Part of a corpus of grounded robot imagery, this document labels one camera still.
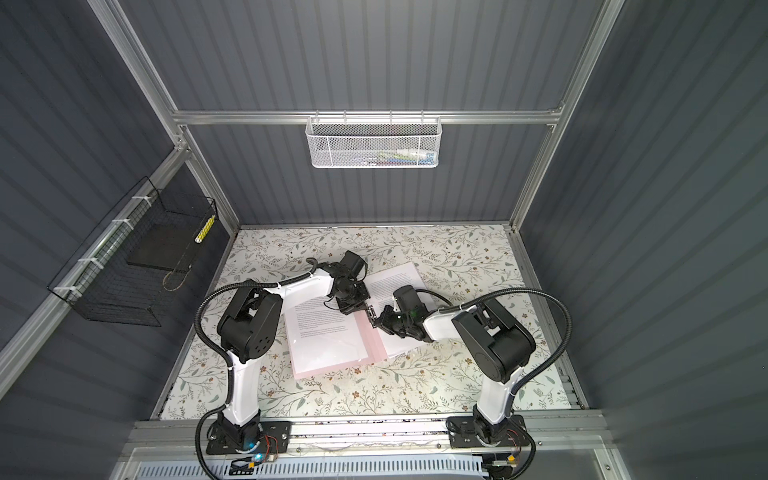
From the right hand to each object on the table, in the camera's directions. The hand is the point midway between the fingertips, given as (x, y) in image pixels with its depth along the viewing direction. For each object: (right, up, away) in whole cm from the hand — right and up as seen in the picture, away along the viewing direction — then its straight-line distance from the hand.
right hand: (377, 325), depth 93 cm
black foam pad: (-53, +24, -16) cm, 61 cm away
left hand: (-2, +6, +4) cm, 7 cm away
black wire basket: (-59, +19, -20) cm, 65 cm away
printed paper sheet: (-16, -1, -7) cm, 18 cm away
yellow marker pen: (-47, +29, -12) cm, 57 cm away
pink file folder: (-1, -6, -5) cm, 8 cm away
